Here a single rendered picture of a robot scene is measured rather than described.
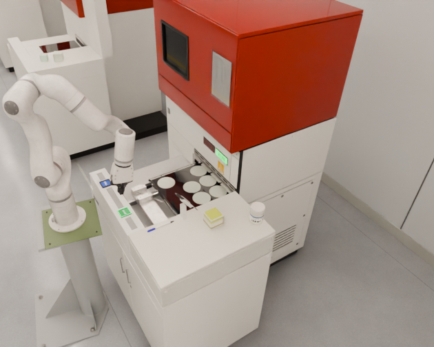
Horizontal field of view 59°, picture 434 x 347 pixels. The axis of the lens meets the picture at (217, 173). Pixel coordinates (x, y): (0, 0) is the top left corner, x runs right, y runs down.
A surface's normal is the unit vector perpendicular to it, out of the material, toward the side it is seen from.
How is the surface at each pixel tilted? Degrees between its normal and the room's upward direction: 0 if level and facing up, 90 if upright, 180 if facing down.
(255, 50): 90
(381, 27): 90
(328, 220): 0
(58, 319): 0
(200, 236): 0
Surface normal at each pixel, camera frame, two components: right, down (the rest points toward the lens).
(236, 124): 0.54, 0.54
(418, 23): -0.84, 0.32
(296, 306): 0.04, -0.78
